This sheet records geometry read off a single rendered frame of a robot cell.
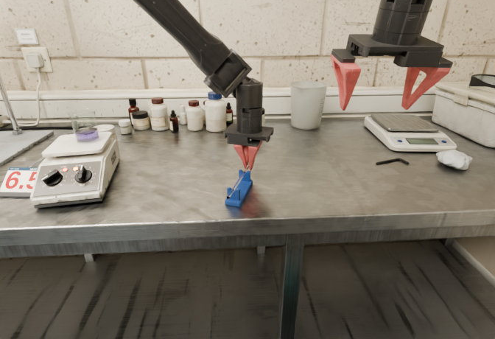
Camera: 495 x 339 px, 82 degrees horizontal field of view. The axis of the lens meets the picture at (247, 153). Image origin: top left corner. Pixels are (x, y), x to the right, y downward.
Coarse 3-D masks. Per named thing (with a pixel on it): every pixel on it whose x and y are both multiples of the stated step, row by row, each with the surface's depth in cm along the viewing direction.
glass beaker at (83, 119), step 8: (72, 112) 65; (80, 112) 66; (88, 112) 66; (72, 120) 62; (80, 120) 62; (88, 120) 63; (80, 128) 63; (88, 128) 64; (96, 128) 66; (80, 136) 64; (88, 136) 64; (96, 136) 66
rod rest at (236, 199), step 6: (240, 174) 64; (246, 174) 64; (246, 180) 64; (252, 180) 65; (240, 186) 62; (246, 186) 62; (228, 192) 57; (234, 192) 57; (240, 192) 60; (246, 192) 61; (234, 198) 58; (240, 198) 58; (228, 204) 58; (234, 204) 57; (240, 204) 57
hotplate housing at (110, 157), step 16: (112, 144) 70; (48, 160) 61; (64, 160) 61; (80, 160) 61; (96, 160) 62; (112, 160) 68; (112, 176) 68; (32, 192) 56; (80, 192) 57; (96, 192) 58
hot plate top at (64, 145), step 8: (64, 136) 69; (72, 136) 69; (104, 136) 69; (56, 144) 64; (64, 144) 64; (72, 144) 64; (80, 144) 64; (88, 144) 64; (96, 144) 64; (104, 144) 64; (48, 152) 60; (56, 152) 60; (64, 152) 60; (72, 152) 61; (80, 152) 61; (88, 152) 61; (96, 152) 62
